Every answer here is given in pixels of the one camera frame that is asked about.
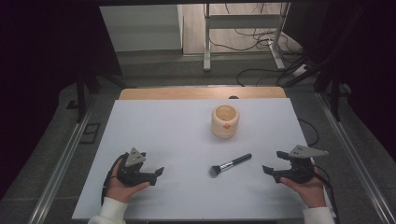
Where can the white table cover sheet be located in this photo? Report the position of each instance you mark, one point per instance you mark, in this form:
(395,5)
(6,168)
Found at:
(174,140)

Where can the black rectangular floor frame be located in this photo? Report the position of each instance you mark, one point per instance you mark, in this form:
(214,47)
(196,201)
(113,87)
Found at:
(90,133)

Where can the white power strip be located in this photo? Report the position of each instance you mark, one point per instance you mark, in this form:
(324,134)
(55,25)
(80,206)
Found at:
(299,70)

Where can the cream wooden cup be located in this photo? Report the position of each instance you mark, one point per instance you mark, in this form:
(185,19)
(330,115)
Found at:
(224,123)

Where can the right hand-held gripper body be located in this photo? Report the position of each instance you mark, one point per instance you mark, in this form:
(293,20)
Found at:
(300,172)

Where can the silver metal floor rail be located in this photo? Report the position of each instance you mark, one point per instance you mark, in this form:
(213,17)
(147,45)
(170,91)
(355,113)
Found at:
(62,161)
(358,161)

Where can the white cabinet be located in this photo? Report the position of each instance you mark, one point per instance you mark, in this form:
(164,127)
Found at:
(140,28)

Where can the person's left hand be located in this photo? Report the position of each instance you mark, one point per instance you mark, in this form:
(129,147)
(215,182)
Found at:
(120,189)

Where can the black makeup brush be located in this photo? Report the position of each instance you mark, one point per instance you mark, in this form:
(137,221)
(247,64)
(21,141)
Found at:
(232,163)

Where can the white metal stand frame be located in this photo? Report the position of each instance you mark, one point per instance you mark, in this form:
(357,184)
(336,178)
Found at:
(207,43)

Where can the person's right hand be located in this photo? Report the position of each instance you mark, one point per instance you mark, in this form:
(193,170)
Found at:
(311,193)

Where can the black metal stand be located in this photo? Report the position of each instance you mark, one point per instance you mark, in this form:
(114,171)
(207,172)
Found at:
(334,93)
(81,93)

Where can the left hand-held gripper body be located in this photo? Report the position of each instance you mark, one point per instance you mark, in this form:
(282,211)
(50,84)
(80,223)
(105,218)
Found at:
(134,174)

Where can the dark curtain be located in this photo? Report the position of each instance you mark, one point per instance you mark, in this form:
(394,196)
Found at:
(367,62)
(40,77)

